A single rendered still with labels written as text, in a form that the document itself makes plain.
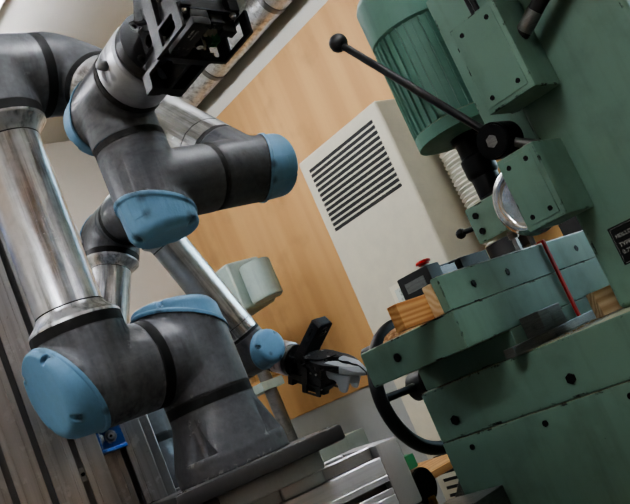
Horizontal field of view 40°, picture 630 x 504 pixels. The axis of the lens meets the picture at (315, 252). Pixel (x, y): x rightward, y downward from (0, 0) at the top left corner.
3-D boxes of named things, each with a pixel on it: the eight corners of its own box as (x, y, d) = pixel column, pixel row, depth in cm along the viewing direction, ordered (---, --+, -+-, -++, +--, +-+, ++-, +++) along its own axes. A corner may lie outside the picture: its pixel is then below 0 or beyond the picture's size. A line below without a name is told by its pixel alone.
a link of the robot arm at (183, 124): (89, 97, 130) (298, 222, 100) (19, 103, 123) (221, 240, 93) (91, 20, 125) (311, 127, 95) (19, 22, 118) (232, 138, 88)
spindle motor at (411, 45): (457, 154, 170) (393, 19, 176) (527, 109, 158) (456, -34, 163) (403, 162, 158) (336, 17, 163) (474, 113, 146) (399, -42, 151)
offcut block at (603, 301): (604, 316, 138) (592, 292, 139) (596, 318, 142) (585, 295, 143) (628, 305, 139) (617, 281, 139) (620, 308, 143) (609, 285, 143)
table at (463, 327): (519, 325, 190) (507, 300, 191) (639, 273, 169) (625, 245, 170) (336, 404, 147) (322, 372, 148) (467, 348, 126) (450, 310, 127)
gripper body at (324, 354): (345, 388, 184) (305, 376, 192) (344, 350, 182) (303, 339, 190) (321, 398, 178) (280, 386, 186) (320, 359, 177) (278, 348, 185)
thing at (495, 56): (516, 113, 138) (476, 32, 140) (561, 83, 132) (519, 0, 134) (487, 116, 132) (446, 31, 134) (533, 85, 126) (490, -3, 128)
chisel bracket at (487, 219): (503, 246, 160) (484, 205, 162) (564, 214, 151) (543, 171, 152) (481, 253, 155) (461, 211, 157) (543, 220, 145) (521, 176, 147)
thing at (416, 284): (435, 296, 174) (424, 271, 175) (475, 276, 167) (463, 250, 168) (395, 310, 165) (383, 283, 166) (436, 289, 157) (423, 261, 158)
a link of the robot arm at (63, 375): (188, 396, 104) (37, 12, 114) (75, 437, 95) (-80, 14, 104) (148, 419, 113) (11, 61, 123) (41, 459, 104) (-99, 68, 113)
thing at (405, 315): (591, 260, 171) (582, 242, 171) (599, 256, 169) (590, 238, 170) (397, 333, 126) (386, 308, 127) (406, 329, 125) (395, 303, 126)
